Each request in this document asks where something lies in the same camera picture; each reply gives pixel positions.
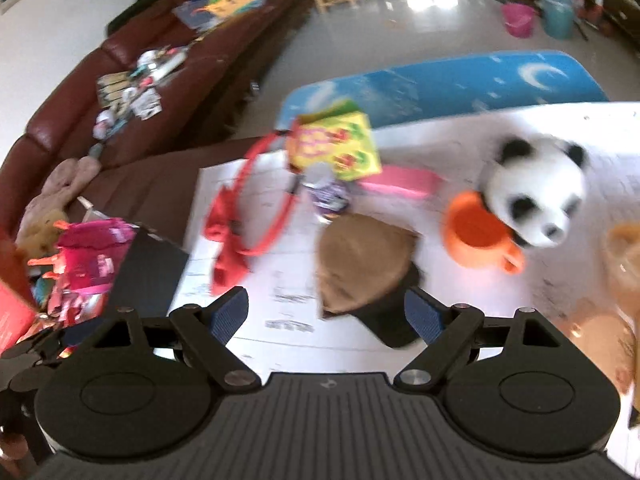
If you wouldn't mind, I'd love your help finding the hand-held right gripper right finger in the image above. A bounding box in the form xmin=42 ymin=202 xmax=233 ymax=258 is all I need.
xmin=395 ymin=287 xmax=576 ymax=391

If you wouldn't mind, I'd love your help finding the panda plush head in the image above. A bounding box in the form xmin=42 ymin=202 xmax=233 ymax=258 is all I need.
xmin=476 ymin=134 xmax=589 ymax=249

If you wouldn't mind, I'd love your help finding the black storage box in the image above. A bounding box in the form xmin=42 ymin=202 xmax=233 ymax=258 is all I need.
xmin=112 ymin=229 xmax=192 ymax=322

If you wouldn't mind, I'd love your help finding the white instruction sheet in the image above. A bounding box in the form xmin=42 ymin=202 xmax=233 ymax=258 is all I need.
xmin=167 ymin=101 xmax=640 ymax=461

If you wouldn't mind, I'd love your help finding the pile of pink packets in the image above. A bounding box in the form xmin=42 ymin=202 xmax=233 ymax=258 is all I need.
xmin=27 ymin=216 xmax=137 ymax=322

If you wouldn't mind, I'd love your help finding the beige plush toy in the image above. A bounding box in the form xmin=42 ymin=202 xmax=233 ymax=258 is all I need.
xmin=15 ymin=156 xmax=102 ymax=257

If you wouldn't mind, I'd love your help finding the brown cap with black brim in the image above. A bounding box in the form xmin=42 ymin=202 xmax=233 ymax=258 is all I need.
xmin=314 ymin=211 xmax=424 ymax=349

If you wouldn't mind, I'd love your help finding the dark storage shelf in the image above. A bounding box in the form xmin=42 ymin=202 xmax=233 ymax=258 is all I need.
xmin=555 ymin=0 xmax=640 ymax=57

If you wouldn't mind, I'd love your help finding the orange cup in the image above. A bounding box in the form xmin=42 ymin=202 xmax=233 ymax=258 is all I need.
xmin=442 ymin=189 xmax=527 ymax=274

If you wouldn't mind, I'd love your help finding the blue bucket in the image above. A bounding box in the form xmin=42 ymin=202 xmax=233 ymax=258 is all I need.
xmin=539 ymin=0 xmax=577 ymax=41

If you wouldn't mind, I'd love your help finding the pink bucket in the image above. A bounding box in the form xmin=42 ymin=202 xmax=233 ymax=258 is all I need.
xmin=501 ymin=2 xmax=537 ymax=39

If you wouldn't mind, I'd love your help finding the red bow headband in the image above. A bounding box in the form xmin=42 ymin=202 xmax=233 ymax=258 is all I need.
xmin=201 ymin=131 xmax=302 ymax=297

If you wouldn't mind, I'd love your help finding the yellow green snack packet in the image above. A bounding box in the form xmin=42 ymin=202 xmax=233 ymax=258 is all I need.
xmin=284 ymin=101 xmax=384 ymax=182

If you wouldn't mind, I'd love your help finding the brown teddy bear plush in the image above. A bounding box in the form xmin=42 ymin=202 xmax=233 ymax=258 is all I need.
xmin=562 ymin=221 xmax=640 ymax=428

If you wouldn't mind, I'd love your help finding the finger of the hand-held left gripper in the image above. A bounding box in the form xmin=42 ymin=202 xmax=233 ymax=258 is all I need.
xmin=0 ymin=331 xmax=72 ymax=411

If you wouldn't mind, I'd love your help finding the small white toy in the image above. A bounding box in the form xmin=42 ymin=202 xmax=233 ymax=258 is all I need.
xmin=91 ymin=109 xmax=119 ymax=142

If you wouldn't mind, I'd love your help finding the brown leather sofa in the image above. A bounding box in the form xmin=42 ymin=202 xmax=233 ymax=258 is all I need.
xmin=0 ymin=0 xmax=321 ymax=261

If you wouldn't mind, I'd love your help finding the pile of small packets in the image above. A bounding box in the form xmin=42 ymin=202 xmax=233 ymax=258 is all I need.
xmin=94 ymin=45 xmax=192 ymax=122

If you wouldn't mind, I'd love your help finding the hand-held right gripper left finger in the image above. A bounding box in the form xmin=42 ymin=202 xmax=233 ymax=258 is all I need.
xmin=67 ymin=287 xmax=261 ymax=393

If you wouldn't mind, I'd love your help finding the purple and white bottle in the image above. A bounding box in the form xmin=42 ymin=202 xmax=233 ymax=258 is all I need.
xmin=300 ymin=164 xmax=354 ymax=224

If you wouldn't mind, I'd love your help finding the blue moon print mat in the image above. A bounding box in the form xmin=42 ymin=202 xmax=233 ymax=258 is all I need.
xmin=279 ymin=49 xmax=610 ymax=134

